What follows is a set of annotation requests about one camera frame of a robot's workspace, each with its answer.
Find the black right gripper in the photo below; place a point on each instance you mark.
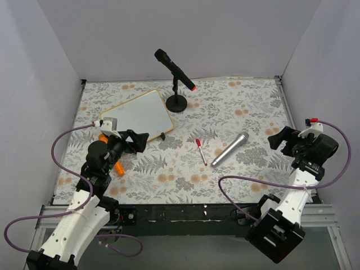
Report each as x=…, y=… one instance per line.
x=292, y=141

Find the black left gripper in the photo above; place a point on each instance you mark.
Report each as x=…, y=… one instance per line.
x=125, y=141

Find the yellow framed whiteboard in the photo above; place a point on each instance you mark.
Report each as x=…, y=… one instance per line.
x=146, y=113

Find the red whiteboard marker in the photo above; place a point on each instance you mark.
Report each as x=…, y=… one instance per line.
x=201, y=152

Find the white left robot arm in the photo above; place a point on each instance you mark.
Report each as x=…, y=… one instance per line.
x=89, y=209

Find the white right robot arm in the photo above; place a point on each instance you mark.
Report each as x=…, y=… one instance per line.
x=278, y=230

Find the silver microphone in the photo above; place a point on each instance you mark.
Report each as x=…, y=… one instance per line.
x=240, y=140

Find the black round microphone stand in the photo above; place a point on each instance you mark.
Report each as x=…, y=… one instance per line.
x=176, y=103

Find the floral patterned table mat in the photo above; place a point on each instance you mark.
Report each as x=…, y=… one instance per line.
x=172, y=170

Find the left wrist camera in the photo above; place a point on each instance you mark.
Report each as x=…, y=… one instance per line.
x=108, y=126

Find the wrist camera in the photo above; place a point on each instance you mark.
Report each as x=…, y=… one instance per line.
x=312, y=126
x=108, y=126

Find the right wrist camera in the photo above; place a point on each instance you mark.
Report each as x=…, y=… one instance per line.
x=312, y=126

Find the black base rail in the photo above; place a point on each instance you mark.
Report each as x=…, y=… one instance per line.
x=180, y=220

